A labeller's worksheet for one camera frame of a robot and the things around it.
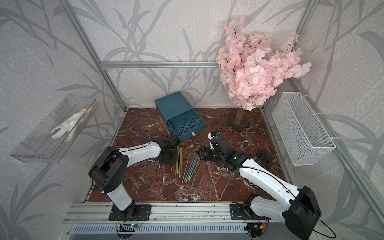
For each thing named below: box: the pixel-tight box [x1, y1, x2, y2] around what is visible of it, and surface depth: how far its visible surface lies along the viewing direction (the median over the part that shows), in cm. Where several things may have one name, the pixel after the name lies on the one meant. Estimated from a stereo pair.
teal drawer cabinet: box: [154, 91, 194, 127], surface depth 95 cm
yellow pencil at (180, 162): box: [179, 148, 183, 178], surface depth 91 cm
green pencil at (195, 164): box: [185, 154, 201, 183], surface depth 90 cm
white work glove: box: [50, 107, 93, 141], surface depth 68 cm
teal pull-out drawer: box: [166, 108, 206, 143], surface depth 90 cm
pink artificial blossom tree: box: [216, 18, 312, 133], surface depth 68 cm
